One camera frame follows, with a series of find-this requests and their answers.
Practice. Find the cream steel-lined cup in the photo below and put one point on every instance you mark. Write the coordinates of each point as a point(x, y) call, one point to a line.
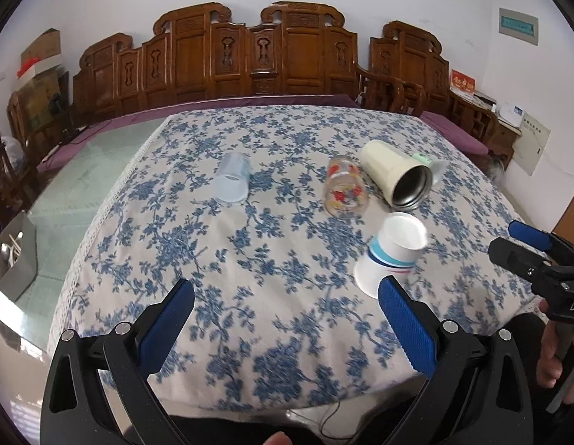
point(398, 178)

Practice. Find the carved wooden sofa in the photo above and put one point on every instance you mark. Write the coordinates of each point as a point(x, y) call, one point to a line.
point(231, 60)

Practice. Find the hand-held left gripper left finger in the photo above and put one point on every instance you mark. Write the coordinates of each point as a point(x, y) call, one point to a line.
point(173, 320)

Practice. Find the white plastic bag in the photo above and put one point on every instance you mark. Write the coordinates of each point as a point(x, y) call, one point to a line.
point(12, 150)

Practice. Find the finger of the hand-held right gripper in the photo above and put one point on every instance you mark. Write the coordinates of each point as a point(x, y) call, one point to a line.
point(530, 236)
point(512, 255)

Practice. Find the wooden side table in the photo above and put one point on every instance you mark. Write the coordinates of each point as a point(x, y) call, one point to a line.
point(505, 136)

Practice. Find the person's left hand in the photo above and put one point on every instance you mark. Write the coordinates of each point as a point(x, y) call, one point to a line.
point(272, 439)

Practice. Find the grey metal holder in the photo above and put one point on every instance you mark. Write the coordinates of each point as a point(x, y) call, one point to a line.
point(18, 259)

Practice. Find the brown cardboard box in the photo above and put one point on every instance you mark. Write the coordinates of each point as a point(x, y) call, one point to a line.
point(40, 48)

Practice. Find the white blue-striped paper cup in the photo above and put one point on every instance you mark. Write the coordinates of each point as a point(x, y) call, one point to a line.
point(391, 255)

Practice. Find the grey wall electrical panel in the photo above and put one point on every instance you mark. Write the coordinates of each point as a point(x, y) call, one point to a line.
point(518, 21)

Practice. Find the red gift box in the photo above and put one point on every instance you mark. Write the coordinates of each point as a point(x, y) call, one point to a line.
point(463, 81)

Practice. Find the red-patterned glass cup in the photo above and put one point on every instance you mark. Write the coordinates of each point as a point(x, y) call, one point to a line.
point(345, 192)

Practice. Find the blue floral tablecloth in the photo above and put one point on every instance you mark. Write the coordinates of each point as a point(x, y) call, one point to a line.
point(250, 264)

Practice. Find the purple sofa cushion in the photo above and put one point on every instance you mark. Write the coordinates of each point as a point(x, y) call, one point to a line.
point(129, 123)

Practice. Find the white wall cabinet door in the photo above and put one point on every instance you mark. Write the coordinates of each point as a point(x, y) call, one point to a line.
point(530, 141)

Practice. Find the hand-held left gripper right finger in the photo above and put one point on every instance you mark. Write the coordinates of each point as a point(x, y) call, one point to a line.
point(407, 329)

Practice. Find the carved wooden armchair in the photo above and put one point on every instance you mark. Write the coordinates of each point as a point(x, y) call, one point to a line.
point(407, 65)

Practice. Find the light blue plastic cup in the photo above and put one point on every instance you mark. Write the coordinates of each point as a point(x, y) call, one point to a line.
point(232, 178)

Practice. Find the purple armchair cushion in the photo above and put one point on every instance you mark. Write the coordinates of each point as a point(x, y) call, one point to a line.
point(454, 132)

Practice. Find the large cardboard box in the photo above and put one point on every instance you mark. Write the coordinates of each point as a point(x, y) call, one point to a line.
point(39, 95)

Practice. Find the wooden side chair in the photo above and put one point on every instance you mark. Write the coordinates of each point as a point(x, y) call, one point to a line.
point(23, 125)

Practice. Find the person's right hand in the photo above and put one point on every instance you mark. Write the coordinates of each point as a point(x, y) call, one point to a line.
point(550, 357)

